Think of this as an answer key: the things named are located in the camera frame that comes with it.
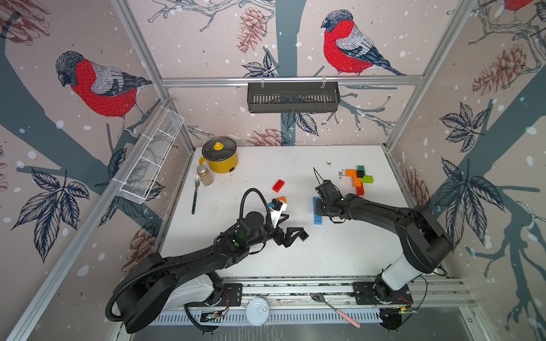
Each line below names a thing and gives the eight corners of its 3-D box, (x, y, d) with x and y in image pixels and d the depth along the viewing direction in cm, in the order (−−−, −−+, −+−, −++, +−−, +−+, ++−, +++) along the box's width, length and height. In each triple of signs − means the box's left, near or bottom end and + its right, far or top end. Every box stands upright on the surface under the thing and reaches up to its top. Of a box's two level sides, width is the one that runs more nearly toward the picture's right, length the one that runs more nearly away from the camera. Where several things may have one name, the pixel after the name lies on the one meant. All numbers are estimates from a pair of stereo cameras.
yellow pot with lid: (205, 174, 112) (197, 156, 101) (211, 153, 121) (204, 135, 111) (236, 174, 111) (232, 156, 101) (240, 153, 121) (236, 135, 111)
